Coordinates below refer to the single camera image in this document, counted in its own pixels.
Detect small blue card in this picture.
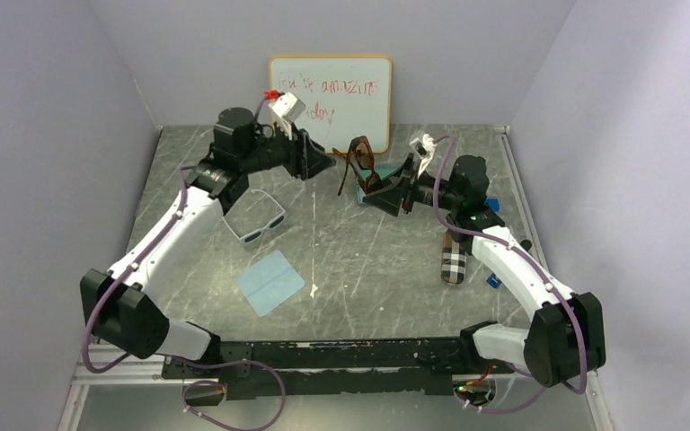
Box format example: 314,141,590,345
486,274,501,288

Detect yellow framed whiteboard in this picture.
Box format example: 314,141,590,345
269,55,393,154

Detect brown tortoise sunglasses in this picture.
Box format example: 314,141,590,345
332,136,381,196

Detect blue glasses case green lining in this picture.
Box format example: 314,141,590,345
354,163,402,206

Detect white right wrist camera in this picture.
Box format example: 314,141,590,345
409,129,437,178

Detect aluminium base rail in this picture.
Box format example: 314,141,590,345
80,121,606,413

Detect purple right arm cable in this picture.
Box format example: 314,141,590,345
430,135,590,416

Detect small blue box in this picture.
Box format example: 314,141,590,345
486,198,500,213

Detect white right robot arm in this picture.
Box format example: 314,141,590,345
363,155,606,387

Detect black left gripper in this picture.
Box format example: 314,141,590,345
240,117,337,181

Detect plaid glasses case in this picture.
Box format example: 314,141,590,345
440,231,467,285

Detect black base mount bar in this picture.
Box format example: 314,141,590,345
161,337,514,400

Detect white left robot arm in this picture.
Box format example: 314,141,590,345
80,108,336,377

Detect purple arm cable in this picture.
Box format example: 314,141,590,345
80,94,289,431
430,135,590,416

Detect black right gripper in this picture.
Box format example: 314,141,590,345
364,154,462,216

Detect light blue cloth left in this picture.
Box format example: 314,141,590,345
234,251,305,317

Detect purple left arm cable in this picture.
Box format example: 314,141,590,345
80,94,289,431

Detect white frame sunglasses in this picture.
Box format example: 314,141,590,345
223,189,288,246

